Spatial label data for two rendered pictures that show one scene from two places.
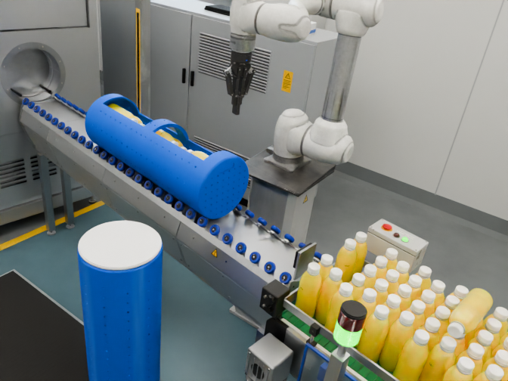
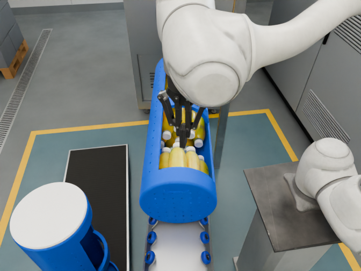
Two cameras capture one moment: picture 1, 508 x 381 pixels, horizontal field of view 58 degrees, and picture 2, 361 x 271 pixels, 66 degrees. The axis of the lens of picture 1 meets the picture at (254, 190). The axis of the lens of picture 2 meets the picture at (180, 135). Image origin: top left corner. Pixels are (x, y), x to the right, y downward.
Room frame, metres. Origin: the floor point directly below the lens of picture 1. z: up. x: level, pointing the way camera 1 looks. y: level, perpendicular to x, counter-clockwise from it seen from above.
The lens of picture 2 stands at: (1.31, -0.30, 1.98)
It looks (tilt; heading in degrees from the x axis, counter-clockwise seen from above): 45 degrees down; 50
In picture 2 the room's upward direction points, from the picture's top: straight up
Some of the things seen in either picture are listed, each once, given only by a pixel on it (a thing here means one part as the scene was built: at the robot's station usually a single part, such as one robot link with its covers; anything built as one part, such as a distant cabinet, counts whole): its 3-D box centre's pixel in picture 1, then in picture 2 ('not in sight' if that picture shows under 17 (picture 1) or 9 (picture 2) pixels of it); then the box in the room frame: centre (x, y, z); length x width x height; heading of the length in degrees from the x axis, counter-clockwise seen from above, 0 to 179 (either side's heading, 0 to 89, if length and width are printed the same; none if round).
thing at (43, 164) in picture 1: (47, 195); not in sight; (2.62, 1.39, 0.31); 0.06 x 0.06 x 0.63; 50
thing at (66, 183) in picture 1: (66, 189); not in sight; (2.73, 1.30, 0.31); 0.06 x 0.06 x 0.63; 50
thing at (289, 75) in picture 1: (206, 97); (341, 57); (3.87, 0.51, 0.72); 2.15 x 0.54 x 1.45; 58
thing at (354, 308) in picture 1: (347, 332); not in sight; (0.85, -0.28, 1.18); 0.06 x 0.06 x 0.16
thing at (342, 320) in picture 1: (351, 317); not in sight; (0.85, -0.28, 1.23); 0.06 x 0.06 x 0.04
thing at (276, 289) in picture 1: (275, 298); not in sight; (1.19, -0.12, 0.95); 0.10 x 0.07 x 0.10; 140
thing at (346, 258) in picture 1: (344, 266); not in sight; (1.36, -0.37, 0.99); 0.07 x 0.07 x 0.19
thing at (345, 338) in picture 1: (348, 330); not in sight; (0.85, -0.28, 1.18); 0.06 x 0.06 x 0.05
